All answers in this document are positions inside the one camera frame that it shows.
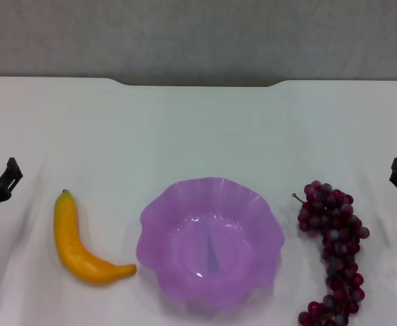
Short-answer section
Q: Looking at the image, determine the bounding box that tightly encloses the dark red grape bunch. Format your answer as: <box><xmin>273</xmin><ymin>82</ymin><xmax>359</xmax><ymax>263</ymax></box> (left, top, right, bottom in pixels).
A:
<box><xmin>291</xmin><ymin>180</ymin><xmax>371</xmax><ymax>326</ymax></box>

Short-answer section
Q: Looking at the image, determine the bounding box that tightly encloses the yellow plastic banana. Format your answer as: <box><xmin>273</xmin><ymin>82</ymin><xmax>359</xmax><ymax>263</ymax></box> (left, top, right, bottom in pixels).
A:
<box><xmin>54</xmin><ymin>189</ymin><xmax>138</xmax><ymax>286</ymax></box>

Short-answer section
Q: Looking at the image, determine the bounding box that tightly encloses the purple wavy plastic plate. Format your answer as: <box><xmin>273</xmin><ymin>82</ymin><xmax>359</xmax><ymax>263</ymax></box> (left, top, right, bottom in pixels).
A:
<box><xmin>136</xmin><ymin>176</ymin><xmax>286</xmax><ymax>310</ymax></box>

